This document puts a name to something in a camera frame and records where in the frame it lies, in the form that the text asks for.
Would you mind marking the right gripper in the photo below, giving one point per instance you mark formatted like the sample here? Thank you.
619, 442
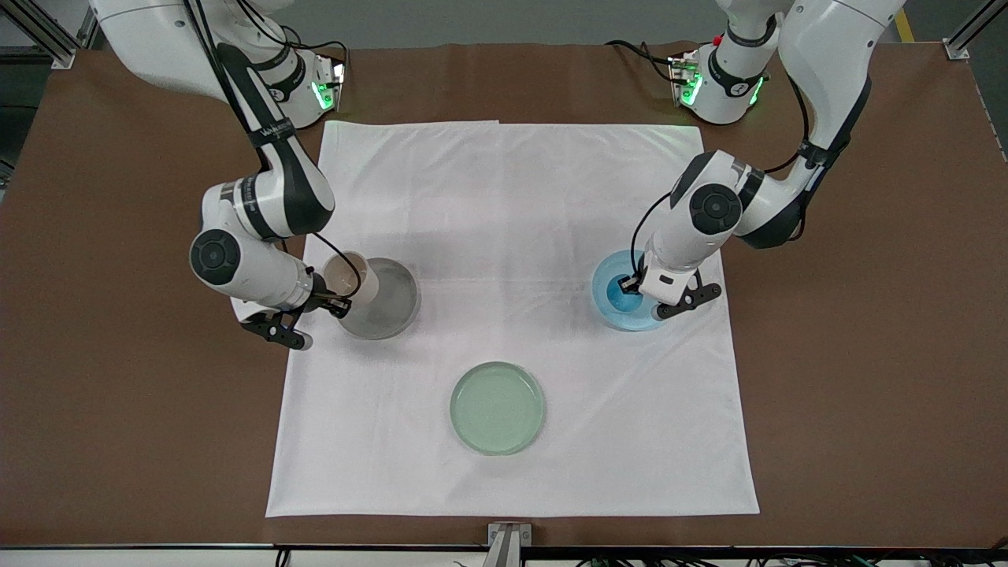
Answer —
324, 299

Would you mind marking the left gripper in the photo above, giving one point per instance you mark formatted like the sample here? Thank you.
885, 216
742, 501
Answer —
631, 283

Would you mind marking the light blue cup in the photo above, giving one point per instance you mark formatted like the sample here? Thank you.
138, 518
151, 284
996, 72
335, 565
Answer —
616, 303

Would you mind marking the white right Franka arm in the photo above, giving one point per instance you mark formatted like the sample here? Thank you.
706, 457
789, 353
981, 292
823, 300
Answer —
276, 189

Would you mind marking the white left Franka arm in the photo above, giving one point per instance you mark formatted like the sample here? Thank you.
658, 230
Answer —
827, 63

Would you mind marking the light blue plate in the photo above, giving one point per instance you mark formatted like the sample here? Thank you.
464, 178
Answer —
602, 303

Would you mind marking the gray plate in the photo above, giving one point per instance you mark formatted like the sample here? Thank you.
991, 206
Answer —
390, 303

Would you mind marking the light green plate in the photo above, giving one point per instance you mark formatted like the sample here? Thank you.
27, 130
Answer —
498, 408

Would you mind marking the white cloth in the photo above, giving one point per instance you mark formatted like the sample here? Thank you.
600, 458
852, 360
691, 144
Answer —
512, 205

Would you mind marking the brown table cover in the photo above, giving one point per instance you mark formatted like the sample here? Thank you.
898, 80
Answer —
118, 433

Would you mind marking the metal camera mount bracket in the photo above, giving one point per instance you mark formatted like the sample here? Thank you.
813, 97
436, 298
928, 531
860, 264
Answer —
509, 543

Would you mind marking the aluminium frame profile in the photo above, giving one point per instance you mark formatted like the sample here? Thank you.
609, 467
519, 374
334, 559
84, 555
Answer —
47, 31
972, 31

